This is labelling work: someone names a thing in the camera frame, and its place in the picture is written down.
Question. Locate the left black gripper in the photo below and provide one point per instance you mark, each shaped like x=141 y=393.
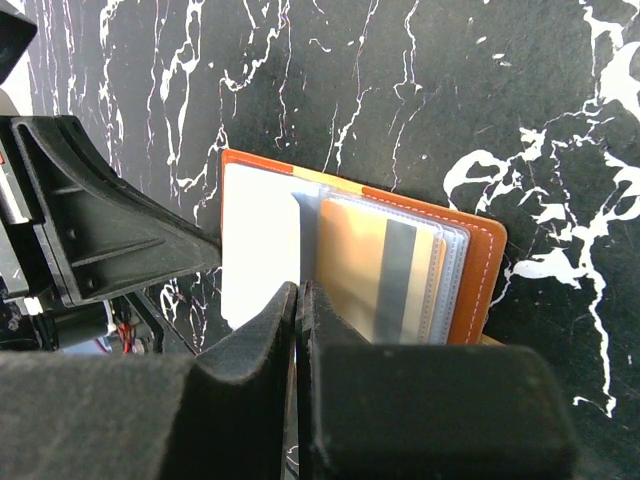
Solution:
x=73 y=232

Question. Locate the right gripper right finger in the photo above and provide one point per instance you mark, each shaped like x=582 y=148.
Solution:
x=344 y=396

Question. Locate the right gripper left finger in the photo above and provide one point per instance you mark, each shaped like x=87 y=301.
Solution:
x=232 y=415

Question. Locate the brown leather card holder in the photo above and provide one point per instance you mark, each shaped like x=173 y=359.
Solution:
x=269 y=222

